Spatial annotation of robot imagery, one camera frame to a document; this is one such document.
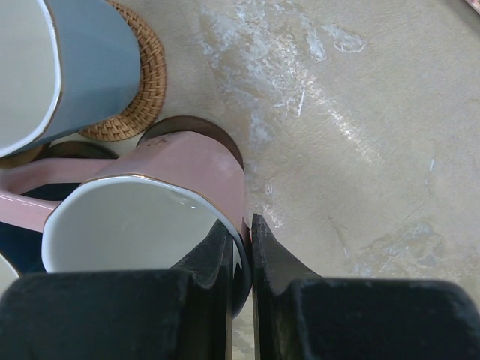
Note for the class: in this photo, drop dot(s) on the dark wooden coaster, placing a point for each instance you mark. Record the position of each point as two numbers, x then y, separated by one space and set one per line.
180 123

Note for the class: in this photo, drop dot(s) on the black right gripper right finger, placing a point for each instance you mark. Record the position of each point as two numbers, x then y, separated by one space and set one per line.
299 314

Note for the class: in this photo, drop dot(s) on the floral serving tray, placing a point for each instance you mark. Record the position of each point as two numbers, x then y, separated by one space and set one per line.
474 4

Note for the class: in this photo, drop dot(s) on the light blue mug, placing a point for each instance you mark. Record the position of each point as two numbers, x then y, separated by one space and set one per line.
65 65

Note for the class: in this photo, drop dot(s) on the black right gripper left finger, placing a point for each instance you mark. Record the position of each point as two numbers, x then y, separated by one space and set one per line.
184 312

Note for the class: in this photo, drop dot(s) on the pink mug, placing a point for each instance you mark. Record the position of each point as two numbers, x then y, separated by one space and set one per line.
144 210

